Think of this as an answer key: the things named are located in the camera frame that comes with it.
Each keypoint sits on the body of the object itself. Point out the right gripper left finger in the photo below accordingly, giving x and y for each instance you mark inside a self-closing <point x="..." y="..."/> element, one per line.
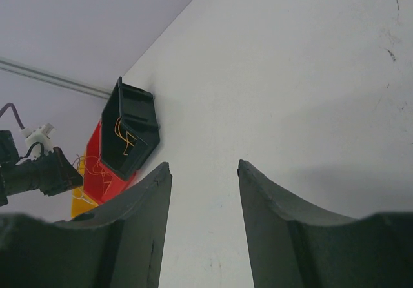
<point x="117" y="244"/>

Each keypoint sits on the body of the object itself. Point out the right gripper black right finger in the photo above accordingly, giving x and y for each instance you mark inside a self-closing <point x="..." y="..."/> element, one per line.
<point x="294" y="243"/>

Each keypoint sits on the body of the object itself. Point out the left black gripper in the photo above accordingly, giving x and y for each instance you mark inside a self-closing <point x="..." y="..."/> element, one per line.
<point x="53" y="174"/>

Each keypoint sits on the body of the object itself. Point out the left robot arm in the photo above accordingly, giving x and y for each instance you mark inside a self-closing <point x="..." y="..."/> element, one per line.
<point x="15" y="170"/>

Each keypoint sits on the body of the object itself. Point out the yellow plastic bin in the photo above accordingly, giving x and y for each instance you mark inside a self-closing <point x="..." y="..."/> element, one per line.
<point x="81" y="202"/>

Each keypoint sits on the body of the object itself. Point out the red plastic bin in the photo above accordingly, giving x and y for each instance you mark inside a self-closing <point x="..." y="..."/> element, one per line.
<point x="100" y="183"/>

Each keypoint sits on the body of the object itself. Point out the black plastic bin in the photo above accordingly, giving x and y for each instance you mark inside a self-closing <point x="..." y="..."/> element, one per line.
<point x="129" y="129"/>

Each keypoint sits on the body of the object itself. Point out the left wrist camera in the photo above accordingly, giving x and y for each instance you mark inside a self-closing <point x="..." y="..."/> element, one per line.
<point x="42" y="135"/>

